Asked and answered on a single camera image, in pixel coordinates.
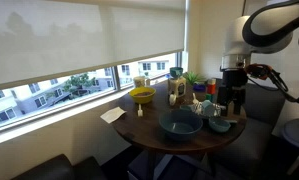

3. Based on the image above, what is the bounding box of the light blue measuring cup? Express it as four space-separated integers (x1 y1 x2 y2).
200 99 216 117

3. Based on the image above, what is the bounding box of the silver foil tray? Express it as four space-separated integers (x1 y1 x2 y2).
190 99 227 118

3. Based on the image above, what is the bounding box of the teal measuring cup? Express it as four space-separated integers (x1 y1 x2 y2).
179 104 194 112

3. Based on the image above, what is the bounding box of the small teal bowl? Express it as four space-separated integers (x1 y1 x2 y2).
208 117 239 134

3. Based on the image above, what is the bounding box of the grey window frame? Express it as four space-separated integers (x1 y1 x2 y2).
0 50 189 135

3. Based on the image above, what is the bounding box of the yellow bowl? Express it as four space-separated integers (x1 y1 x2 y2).
128 86 157 105

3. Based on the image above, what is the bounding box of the jar with teal lid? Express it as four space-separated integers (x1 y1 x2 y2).
167 66 187 98

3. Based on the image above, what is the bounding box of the white measuring scoop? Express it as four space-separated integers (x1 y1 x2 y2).
168 93 178 107

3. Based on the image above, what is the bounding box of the purple small dish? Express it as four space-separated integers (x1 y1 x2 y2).
192 83 207 93

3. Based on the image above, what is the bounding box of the red and green block stack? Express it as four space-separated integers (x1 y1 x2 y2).
204 78 218 102

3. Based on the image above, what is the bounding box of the small green potted plant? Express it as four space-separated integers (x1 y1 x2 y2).
183 71 206 86

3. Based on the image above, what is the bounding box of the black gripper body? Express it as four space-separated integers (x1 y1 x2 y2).
220 68 249 99

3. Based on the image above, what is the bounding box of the white roller window blind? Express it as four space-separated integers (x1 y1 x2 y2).
0 0 187 93

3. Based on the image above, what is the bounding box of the white patterned cup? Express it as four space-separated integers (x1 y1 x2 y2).
133 75 151 89

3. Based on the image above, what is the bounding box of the round dark wooden table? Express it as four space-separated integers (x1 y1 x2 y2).
112 79 249 180

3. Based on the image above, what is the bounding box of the dark blue bowl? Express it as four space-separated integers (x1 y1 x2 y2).
158 109 204 142

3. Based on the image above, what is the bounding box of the black cable with orange connector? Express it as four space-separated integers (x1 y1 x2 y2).
244 23 299 108

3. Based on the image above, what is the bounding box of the white paper napkin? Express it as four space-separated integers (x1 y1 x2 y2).
99 106 127 125

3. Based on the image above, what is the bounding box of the grey round stool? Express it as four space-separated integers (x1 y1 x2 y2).
281 117 299 176

